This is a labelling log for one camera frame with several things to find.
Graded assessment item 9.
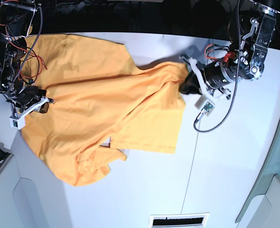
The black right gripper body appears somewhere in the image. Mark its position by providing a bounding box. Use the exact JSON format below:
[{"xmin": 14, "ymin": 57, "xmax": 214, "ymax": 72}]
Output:
[{"xmin": 14, "ymin": 86, "xmax": 47, "ymax": 112}]

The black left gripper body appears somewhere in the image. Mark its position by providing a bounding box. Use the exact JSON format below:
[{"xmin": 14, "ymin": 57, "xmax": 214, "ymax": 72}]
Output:
[{"xmin": 203, "ymin": 62, "xmax": 235, "ymax": 88}]

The yellow t-shirt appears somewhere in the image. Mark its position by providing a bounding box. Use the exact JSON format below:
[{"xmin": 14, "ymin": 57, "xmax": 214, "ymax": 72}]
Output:
[{"xmin": 21, "ymin": 34, "xmax": 188, "ymax": 186}]

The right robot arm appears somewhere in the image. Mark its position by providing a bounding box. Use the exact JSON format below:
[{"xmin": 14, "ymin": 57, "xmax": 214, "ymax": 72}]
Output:
[{"xmin": 0, "ymin": 0, "xmax": 50, "ymax": 114}]

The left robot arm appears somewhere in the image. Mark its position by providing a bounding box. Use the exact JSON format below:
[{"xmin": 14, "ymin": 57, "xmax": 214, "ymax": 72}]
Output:
[{"xmin": 179, "ymin": 0, "xmax": 280, "ymax": 99}]

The white vent grille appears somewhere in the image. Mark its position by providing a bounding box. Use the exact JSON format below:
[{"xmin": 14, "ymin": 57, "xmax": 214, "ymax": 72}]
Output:
[{"xmin": 149, "ymin": 212, "xmax": 210, "ymax": 228}]

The braided cable left arm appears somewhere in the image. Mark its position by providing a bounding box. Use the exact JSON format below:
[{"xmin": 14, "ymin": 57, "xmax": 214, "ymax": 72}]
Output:
[{"xmin": 193, "ymin": 0, "xmax": 241, "ymax": 133}]

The braided cable arm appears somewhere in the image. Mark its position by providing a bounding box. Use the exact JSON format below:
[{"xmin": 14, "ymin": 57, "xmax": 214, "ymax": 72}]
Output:
[
  {"xmin": 193, "ymin": 0, "xmax": 241, "ymax": 133},
  {"xmin": 11, "ymin": 2, "xmax": 44, "ymax": 91}
]

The braided cable right arm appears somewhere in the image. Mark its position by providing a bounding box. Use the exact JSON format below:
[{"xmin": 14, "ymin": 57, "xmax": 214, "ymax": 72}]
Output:
[{"xmin": 11, "ymin": 2, "xmax": 44, "ymax": 91}]

